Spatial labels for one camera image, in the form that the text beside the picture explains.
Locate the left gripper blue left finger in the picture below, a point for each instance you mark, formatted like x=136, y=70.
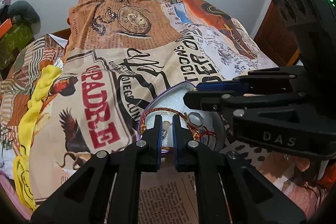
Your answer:
x=106, y=188

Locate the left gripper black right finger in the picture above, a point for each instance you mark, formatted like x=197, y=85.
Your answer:
x=228, y=188

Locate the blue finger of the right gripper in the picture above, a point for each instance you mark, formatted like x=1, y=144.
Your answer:
x=224, y=86
x=207, y=101

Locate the purple heart-shaped jewelry box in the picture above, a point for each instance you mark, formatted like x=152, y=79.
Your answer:
x=206, y=127

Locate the beaded charm jewelry piece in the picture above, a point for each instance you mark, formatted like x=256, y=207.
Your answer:
x=165, y=129

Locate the brown wooden door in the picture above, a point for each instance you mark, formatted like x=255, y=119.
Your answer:
x=275, y=40

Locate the yellow cloth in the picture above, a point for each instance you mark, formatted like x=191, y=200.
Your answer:
x=25, y=135

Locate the printed newspaper pattern blanket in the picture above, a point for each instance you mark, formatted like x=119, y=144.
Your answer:
x=119, y=57

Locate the green patterned storage box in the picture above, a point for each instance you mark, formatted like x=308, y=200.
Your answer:
x=13, y=41

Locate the orange shoe box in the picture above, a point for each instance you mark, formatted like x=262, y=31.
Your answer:
x=5, y=26

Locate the dark green stuffed pillow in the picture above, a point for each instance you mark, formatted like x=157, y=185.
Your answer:
x=22, y=11

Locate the pile of clothes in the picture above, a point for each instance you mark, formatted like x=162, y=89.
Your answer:
x=4, y=5

